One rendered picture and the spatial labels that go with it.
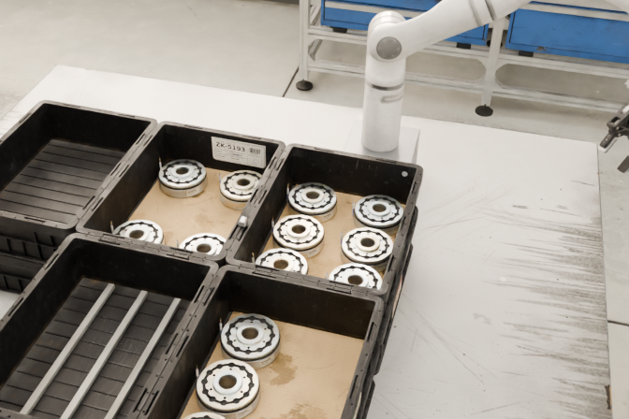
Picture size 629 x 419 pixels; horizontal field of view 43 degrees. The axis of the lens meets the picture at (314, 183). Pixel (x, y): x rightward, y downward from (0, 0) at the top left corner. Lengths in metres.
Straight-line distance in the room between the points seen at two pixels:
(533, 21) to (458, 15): 1.72
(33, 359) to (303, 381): 0.47
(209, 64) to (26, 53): 0.91
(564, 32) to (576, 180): 1.44
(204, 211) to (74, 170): 0.34
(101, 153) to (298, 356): 0.76
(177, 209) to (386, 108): 0.53
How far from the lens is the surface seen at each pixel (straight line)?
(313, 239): 1.60
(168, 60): 4.03
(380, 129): 1.91
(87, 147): 1.97
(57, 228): 1.59
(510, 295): 1.77
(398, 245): 1.50
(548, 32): 3.49
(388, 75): 1.85
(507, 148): 2.20
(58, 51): 4.22
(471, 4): 1.76
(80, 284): 1.60
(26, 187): 1.88
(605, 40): 3.52
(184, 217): 1.72
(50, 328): 1.54
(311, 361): 1.42
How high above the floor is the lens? 1.92
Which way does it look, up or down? 37 degrees down
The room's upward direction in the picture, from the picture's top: 1 degrees clockwise
